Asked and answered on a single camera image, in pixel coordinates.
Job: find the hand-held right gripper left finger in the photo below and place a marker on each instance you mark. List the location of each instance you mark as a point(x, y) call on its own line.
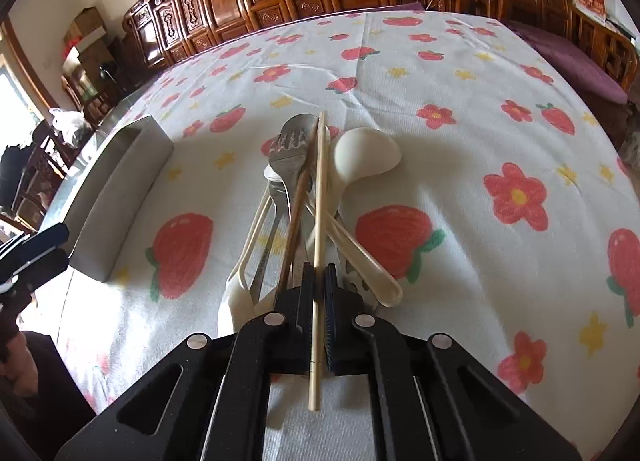
point(305, 303)

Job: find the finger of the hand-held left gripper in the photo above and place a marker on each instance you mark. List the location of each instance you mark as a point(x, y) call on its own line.
point(47, 236)
point(47, 266)

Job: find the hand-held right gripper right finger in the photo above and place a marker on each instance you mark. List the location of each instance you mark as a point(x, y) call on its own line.
point(330, 313)

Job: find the plain metal spoon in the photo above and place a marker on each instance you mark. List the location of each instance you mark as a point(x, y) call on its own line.
point(265, 256)

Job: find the beige fork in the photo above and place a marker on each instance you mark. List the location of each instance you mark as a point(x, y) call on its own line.
point(247, 251)

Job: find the metal utensil box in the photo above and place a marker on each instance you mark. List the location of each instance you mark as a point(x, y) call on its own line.
point(115, 191)

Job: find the dark wooden chopstick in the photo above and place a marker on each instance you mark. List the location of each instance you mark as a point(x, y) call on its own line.
point(300, 201)

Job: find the light bamboo chopstick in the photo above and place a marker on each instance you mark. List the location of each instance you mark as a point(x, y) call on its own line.
point(320, 191)

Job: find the metal fork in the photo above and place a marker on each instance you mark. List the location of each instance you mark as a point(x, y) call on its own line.
point(286, 164)

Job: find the white ladle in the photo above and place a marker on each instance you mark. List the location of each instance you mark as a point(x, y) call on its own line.
point(367, 153)

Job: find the person's left forearm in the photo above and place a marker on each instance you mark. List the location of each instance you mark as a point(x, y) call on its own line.
point(55, 391)

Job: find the person's left hand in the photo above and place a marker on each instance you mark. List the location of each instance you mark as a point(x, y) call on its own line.
point(17, 361)

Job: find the dark bag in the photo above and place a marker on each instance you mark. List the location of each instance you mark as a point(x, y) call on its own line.
point(14, 173)

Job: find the dark wooden dining chair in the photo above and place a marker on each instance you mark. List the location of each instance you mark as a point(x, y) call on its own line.
point(47, 161)

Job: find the white plastic bag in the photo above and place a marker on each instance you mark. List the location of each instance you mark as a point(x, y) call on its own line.
point(70, 122)

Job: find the window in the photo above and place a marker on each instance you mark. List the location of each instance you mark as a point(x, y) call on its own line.
point(15, 106)

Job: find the brown cardboard box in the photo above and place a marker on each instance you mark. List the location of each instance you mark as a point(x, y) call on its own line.
point(89, 18)

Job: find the strawberry flower printed tablecloth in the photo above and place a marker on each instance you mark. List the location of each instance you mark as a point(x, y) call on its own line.
point(450, 91)

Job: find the purple seat cushion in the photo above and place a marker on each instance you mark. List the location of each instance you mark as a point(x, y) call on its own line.
point(575, 61)

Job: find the carved wooden chair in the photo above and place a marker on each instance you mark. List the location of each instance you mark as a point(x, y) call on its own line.
point(607, 48)

